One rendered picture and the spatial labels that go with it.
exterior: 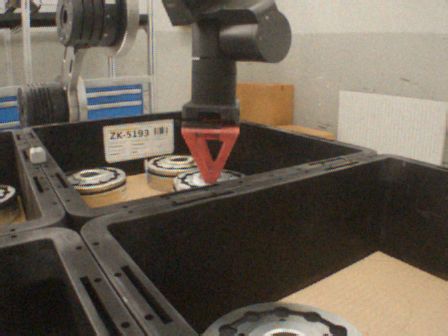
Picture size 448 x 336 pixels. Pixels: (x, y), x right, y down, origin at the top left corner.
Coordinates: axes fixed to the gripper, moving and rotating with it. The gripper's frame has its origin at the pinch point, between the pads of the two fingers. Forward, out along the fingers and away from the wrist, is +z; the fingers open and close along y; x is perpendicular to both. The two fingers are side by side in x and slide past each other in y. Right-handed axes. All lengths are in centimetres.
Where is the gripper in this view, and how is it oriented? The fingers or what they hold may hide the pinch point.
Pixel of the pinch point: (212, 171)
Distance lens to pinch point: 50.0
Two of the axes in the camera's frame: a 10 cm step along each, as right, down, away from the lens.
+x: -10.0, -0.4, 0.4
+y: 0.5, -2.8, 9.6
